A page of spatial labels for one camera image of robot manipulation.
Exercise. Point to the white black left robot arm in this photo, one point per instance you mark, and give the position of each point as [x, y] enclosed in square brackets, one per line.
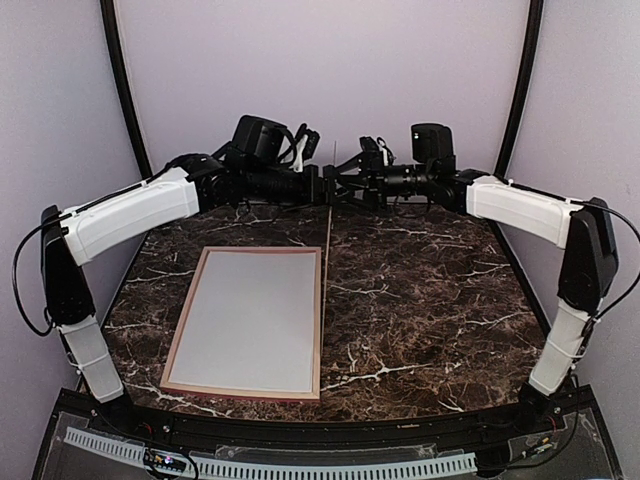
[264, 161]

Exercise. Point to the black corner post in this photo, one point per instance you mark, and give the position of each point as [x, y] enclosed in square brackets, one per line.
[521, 89]
[123, 88]

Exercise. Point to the landscape photo print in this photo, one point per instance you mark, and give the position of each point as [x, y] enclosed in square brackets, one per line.
[250, 325]

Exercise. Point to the grey slotted cable duct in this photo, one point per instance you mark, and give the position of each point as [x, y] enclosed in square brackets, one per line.
[244, 463]

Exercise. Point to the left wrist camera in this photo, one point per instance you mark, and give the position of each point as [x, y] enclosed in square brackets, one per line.
[306, 143]

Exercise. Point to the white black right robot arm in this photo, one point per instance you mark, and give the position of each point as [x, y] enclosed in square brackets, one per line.
[583, 230]

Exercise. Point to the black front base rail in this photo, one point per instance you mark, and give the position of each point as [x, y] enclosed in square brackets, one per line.
[569, 441]

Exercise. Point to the brown cardboard backing board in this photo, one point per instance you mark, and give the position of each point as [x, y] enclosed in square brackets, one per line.
[326, 260]

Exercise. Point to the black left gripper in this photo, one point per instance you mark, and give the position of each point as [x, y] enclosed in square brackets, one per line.
[311, 194]

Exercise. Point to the small circuit board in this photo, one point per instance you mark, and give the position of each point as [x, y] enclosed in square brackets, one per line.
[163, 461]

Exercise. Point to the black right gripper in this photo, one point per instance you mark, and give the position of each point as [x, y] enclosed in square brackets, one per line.
[375, 187]

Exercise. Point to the light wooden picture frame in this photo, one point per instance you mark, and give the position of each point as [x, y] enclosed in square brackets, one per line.
[180, 325]

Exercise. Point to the black left corner post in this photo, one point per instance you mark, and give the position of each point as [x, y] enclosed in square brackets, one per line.
[123, 88]

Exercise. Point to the black right corner post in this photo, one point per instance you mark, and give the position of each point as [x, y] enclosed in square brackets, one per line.
[521, 89]

